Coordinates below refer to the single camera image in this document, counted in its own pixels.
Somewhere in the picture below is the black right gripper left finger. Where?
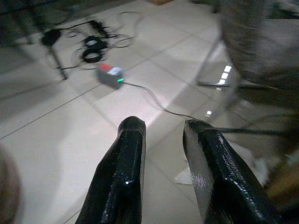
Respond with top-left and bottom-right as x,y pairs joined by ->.
75,116 -> 147,224

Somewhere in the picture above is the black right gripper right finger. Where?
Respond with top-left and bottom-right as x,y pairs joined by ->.
182,119 -> 278,224

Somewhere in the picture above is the grey power box red top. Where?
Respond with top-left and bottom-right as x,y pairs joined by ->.
96,63 -> 124,90

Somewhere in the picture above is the grey fabric cover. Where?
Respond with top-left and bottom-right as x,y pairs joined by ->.
217,0 -> 299,89

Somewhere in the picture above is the grey power cable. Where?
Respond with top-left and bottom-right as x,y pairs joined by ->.
122,81 -> 281,136

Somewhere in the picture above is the coiled black cable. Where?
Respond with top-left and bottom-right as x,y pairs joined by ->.
82,46 -> 105,63

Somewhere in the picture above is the dark metal table frame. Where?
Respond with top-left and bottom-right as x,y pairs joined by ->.
0,0 -> 78,81

